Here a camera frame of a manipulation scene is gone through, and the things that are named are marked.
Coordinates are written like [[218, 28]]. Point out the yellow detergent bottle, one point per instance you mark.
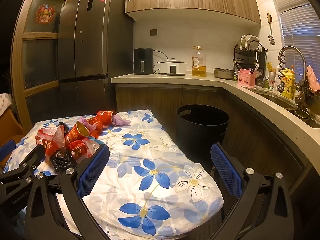
[[288, 82]]

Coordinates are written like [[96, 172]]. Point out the row of white plates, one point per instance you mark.
[[250, 41]]

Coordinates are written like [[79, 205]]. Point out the small black plastic bag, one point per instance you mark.
[[63, 126]]

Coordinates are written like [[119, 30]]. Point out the steel kitchen faucet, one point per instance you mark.
[[292, 48]]

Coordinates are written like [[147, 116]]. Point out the white electric cooker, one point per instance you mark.
[[172, 68]]

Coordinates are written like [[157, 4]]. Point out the clear plastic bag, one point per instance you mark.
[[93, 145]]

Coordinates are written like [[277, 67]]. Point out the hanging metal spatula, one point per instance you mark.
[[271, 39]]

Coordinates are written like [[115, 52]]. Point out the large black plastic bag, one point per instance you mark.
[[61, 160]]

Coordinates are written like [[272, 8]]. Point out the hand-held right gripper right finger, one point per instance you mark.
[[226, 172]]

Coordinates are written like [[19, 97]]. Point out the black air fryer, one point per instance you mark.
[[143, 61]]

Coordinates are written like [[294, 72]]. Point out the black dish rack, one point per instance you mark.
[[262, 60]]

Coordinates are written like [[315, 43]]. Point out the blue floral blanket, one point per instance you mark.
[[150, 150]]

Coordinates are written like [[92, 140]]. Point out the red translucent plastic bag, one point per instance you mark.
[[47, 142]]

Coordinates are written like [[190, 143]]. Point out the green beer can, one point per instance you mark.
[[271, 81]]

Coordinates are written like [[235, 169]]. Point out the steel sink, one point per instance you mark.
[[275, 98]]

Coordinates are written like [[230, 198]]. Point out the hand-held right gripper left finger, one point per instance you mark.
[[92, 172]]

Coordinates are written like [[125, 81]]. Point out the steel basin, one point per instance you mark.
[[223, 73]]

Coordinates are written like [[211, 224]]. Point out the kitchen counter with wooden cabinets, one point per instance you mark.
[[162, 80]]

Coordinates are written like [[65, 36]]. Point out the white dotted cloth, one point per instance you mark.
[[5, 103]]

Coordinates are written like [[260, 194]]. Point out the dark wall socket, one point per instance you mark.
[[153, 32]]

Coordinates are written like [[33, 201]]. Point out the yellow kitchen brush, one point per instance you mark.
[[270, 67]]

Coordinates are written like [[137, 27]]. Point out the black trash bin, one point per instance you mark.
[[200, 135]]

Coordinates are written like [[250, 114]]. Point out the white dispenser bottle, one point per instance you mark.
[[278, 80]]

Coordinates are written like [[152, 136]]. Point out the cooking oil bottle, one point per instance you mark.
[[199, 65]]

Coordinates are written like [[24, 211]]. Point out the pink utensil holder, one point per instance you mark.
[[246, 78]]

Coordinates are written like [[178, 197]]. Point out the wooden glass door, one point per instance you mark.
[[20, 55]]

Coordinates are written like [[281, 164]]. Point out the white spoon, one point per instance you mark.
[[257, 56]]

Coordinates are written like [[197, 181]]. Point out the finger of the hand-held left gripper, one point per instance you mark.
[[33, 158], [7, 150]]

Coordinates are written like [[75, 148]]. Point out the dark grey refrigerator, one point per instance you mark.
[[95, 55]]

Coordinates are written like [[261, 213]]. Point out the window blind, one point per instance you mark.
[[300, 30]]

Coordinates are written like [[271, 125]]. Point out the red floral door sticker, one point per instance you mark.
[[45, 13]]

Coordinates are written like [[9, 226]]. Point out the pink cloth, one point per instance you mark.
[[313, 78]]

